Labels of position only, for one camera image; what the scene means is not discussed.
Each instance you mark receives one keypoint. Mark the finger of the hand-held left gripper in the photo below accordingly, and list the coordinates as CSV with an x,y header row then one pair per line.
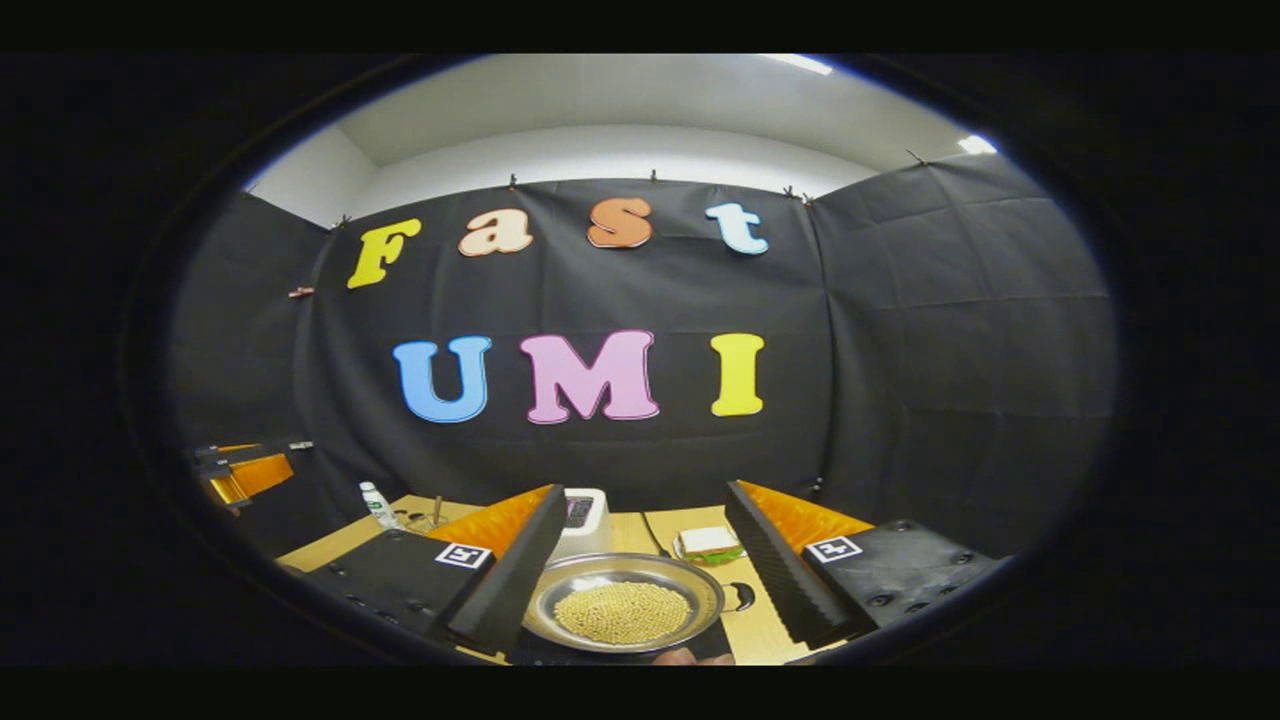
x,y
255,478
270,449

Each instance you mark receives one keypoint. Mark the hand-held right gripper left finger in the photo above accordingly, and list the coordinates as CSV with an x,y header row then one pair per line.
x,y
510,590

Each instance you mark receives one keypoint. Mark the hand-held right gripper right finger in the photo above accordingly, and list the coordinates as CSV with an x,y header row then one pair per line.
x,y
790,590

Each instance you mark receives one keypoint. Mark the toy sandwich on plate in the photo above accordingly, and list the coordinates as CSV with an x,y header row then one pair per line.
x,y
708,542

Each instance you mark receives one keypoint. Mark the white toaster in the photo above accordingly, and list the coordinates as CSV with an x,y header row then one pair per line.
x,y
585,520

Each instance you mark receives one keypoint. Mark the heap of yellow soybeans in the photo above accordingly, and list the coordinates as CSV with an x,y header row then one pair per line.
x,y
622,612

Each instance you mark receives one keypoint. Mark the white drink bottle green label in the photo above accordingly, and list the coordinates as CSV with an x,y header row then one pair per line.
x,y
378,505

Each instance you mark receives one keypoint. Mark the ceiling light strip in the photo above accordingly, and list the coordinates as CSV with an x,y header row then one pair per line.
x,y
977,144

